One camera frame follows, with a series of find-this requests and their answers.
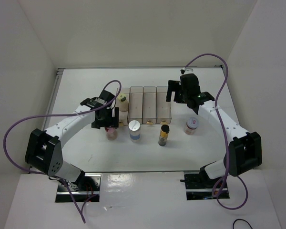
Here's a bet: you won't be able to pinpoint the pink cap spice bottle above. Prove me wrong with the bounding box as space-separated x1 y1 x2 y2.
105 127 118 140

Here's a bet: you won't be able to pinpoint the yellow cap spice bottle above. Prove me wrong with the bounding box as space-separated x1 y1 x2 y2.
117 93 128 112

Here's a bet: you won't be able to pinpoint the white blue cylindrical shaker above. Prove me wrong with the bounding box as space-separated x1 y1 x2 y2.
128 120 141 142

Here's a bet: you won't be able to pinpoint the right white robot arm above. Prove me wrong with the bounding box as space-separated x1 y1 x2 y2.
166 73 262 187

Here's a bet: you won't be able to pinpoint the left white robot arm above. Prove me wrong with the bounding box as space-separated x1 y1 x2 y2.
25 90 119 191

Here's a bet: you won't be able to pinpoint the clear organizer bin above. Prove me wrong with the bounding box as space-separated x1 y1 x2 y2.
156 86 172 125
116 88 130 126
128 86 143 124
143 86 157 125

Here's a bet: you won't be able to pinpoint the red label spice jar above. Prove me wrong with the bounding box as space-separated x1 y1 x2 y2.
184 117 200 135

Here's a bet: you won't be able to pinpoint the black gold pepper grinder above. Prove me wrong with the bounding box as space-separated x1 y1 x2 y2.
158 125 170 146

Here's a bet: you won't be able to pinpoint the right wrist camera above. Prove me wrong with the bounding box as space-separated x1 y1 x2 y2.
180 67 194 74

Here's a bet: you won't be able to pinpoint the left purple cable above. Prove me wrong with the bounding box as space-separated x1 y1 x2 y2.
2 80 122 224

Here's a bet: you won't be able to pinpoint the purple cable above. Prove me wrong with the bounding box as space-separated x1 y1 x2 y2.
2 80 122 224
184 53 250 210

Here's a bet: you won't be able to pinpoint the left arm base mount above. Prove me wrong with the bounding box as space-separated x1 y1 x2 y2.
55 173 102 203

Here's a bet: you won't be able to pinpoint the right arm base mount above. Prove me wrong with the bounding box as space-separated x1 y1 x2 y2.
180 173 220 201

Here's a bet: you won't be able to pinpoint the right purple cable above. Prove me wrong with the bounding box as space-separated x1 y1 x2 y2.
184 53 250 210

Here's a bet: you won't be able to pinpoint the thin black cable loop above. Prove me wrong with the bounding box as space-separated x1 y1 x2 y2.
233 219 253 229

